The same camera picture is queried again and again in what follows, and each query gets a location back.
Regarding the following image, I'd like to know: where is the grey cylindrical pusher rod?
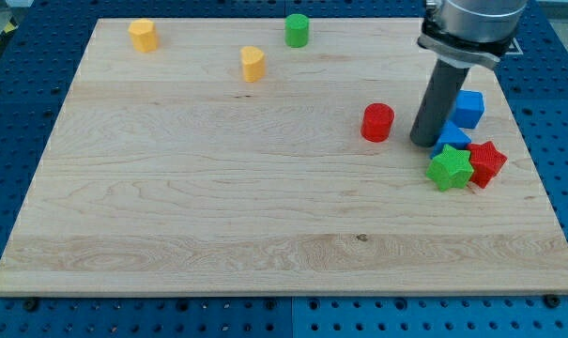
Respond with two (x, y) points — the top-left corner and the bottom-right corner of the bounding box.
(409, 59), (469, 147)

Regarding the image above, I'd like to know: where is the red cylinder block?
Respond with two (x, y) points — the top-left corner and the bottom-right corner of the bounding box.
(361, 102), (395, 143)

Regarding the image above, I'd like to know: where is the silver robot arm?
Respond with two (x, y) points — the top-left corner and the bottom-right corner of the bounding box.
(410, 0), (527, 147)

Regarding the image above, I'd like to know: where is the blue cube block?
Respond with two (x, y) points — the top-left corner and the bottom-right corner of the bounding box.
(450, 90), (485, 129)

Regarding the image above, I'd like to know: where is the blue triangle block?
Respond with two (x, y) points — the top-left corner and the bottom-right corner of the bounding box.
(430, 121), (471, 159)

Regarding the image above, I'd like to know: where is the green star block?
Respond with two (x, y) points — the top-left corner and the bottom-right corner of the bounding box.
(425, 145), (474, 192)

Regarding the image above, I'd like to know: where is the red star block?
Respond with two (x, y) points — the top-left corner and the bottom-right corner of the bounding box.
(467, 141), (507, 189)

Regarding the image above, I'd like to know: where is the green cylinder block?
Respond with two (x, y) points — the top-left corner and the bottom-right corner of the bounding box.
(284, 13), (310, 48)

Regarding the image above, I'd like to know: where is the yellow half-round block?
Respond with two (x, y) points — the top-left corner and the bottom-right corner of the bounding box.
(240, 46), (266, 83)

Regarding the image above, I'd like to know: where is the wooden board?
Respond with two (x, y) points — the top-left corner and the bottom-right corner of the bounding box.
(0, 19), (568, 298)

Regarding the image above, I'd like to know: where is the yellow hexagon block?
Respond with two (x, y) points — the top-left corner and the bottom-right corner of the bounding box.
(128, 18), (159, 53)

